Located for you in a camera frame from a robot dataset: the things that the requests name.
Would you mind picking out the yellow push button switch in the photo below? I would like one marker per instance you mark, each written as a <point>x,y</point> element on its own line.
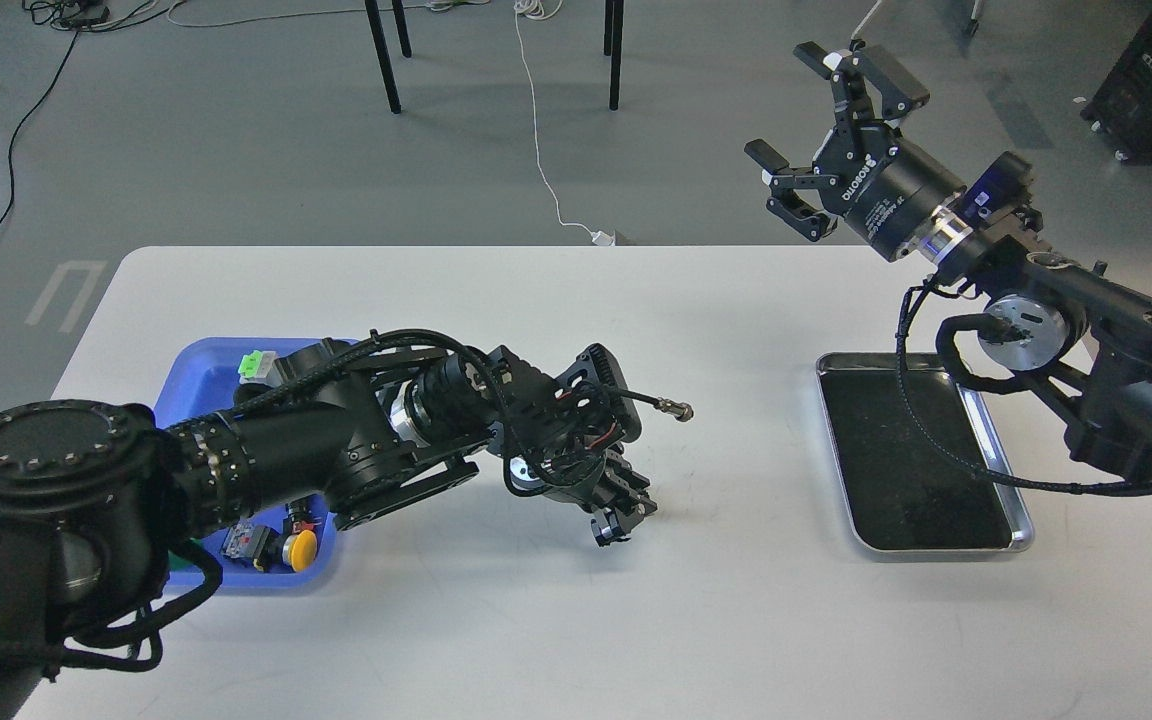
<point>275,551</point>

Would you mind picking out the black table leg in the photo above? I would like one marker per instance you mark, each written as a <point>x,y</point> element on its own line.
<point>612,47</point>
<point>379,39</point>

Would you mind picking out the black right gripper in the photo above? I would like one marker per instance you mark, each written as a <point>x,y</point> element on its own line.
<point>883,187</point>

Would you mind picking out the white chair base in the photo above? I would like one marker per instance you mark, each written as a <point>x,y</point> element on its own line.
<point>969,31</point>

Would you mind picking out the silver metal tray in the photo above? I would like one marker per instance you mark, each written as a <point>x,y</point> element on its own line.
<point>902,445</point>

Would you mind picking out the black table leg right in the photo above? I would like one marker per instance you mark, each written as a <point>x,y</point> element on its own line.
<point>612,47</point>

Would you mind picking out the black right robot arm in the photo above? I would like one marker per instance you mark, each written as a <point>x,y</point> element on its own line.
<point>1078,341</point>

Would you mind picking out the black table leg left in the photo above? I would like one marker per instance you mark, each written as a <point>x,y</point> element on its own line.
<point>379,39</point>

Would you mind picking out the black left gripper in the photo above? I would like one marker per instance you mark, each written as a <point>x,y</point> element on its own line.
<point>595,480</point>

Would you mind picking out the light green push button switch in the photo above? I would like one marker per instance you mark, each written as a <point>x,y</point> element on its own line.
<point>258,367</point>

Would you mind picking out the black push button switch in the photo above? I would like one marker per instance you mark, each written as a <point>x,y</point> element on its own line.
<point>299,517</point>

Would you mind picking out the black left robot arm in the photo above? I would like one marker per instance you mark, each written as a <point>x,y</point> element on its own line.
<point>102,511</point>

